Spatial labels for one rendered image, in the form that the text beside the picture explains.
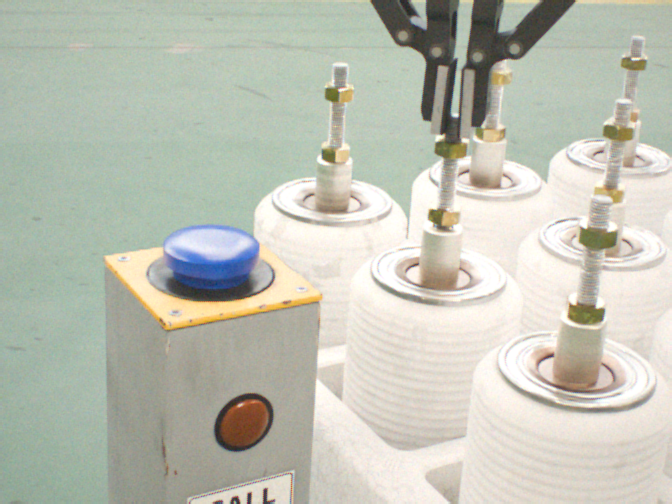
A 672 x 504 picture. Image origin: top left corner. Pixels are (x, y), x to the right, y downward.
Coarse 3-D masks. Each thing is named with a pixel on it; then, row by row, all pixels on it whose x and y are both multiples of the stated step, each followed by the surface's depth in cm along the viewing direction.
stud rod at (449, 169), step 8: (448, 120) 65; (456, 120) 65; (448, 128) 65; (456, 128) 65; (448, 136) 66; (456, 136) 66; (448, 160) 66; (456, 160) 66; (448, 168) 66; (456, 168) 66; (440, 176) 67; (448, 176) 66; (456, 176) 67; (440, 184) 67; (448, 184) 67; (456, 184) 67; (440, 192) 67; (448, 192) 67; (440, 200) 67; (448, 200) 67; (440, 208) 67; (448, 208) 67
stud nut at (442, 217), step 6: (432, 204) 68; (456, 204) 68; (432, 210) 67; (438, 210) 67; (444, 210) 67; (450, 210) 67; (456, 210) 67; (432, 216) 67; (438, 216) 67; (444, 216) 67; (450, 216) 67; (456, 216) 67; (432, 222) 67; (438, 222) 67; (444, 222) 67; (450, 222) 67; (456, 222) 67
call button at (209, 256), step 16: (208, 224) 54; (176, 240) 52; (192, 240) 52; (208, 240) 52; (224, 240) 52; (240, 240) 52; (256, 240) 52; (176, 256) 51; (192, 256) 50; (208, 256) 50; (224, 256) 51; (240, 256) 51; (256, 256) 52; (176, 272) 52; (192, 272) 50; (208, 272) 50; (224, 272) 50; (240, 272) 51; (208, 288) 51
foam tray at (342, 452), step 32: (320, 352) 75; (320, 384) 72; (320, 416) 68; (352, 416) 69; (320, 448) 68; (352, 448) 66; (384, 448) 66; (448, 448) 66; (320, 480) 68; (352, 480) 65; (384, 480) 63; (416, 480) 63; (448, 480) 66
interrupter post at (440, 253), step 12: (432, 228) 68; (456, 228) 68; (432, 240) 67; (444, 240) 67; (456, 240) 67; (420, 252) 69; (432, 252) 68; (444, 252) 67; (456, 252) 68; (420, 264) 69; (432, 264) 68; (444, 264) 68; (456, 264) 68; (420, 276) 69; (432, 276) 68; (444, 276) 68; (456, 276) 69
